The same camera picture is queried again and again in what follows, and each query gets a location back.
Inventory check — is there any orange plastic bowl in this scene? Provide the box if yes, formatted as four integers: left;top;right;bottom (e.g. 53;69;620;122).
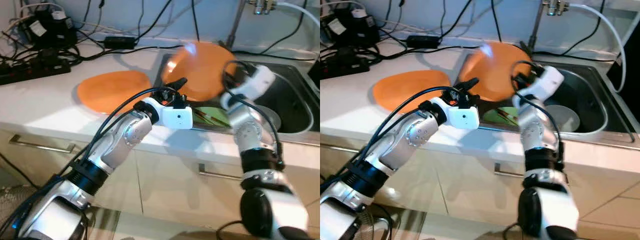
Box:
457;41;533;103
161;41;238;103

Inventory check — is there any green plate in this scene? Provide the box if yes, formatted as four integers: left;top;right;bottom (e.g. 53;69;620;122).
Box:
480;106;521;127
192;106;231;128

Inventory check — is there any white bowl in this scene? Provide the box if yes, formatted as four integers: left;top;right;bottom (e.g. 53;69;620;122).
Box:
257;105;282;132
545;104;581;133

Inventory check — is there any metal faucet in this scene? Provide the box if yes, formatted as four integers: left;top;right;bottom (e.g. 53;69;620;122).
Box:
225;0;277;51
520;0;571;53

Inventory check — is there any orange flat plate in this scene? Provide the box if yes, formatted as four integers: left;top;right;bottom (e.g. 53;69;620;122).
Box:
76;70;152;115

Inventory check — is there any stainless steel sink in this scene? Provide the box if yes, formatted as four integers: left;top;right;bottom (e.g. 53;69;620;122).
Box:
150;52;321;135
452;52;638;143

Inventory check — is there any black power adapter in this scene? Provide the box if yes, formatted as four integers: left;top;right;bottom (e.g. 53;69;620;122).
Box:
104;36;137;49
406;35;441;49

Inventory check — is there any black appliance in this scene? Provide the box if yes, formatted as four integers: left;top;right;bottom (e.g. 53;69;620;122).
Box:
607;10;640;108

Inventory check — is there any black power strip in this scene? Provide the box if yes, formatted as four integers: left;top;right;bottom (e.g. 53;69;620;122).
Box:
0;55;71;86
320;52;371;81

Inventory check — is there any black charger with white labels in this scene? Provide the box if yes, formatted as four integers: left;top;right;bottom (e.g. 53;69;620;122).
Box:
322;9;378;48
22;10;78;49

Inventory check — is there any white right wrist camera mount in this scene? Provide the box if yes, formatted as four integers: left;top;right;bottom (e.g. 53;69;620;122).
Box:
517;65;566;101
220;65;276;108

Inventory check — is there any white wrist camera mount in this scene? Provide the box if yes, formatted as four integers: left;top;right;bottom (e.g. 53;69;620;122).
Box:
220;65;276;108
517;65;566;101
431;96;480;130
145;97;193;130

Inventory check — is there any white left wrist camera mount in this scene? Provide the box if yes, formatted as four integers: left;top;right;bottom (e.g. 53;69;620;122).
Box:
145;97;193;130
431;96;480;130

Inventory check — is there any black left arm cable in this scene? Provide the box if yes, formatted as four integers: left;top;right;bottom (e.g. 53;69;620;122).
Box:
320;86;463;196
0;86;176;238

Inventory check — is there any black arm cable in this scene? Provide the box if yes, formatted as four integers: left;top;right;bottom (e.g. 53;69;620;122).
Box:
221;59;283;171
0;86;176;238
510;59;566;166
320;86;463;196

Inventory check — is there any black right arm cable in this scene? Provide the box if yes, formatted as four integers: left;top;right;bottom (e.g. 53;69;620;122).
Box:
221;59;283;171
510;59;566;166

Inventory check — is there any white water hose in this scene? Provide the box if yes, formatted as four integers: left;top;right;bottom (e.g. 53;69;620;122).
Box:
569;2;626;93
276;2;321;26

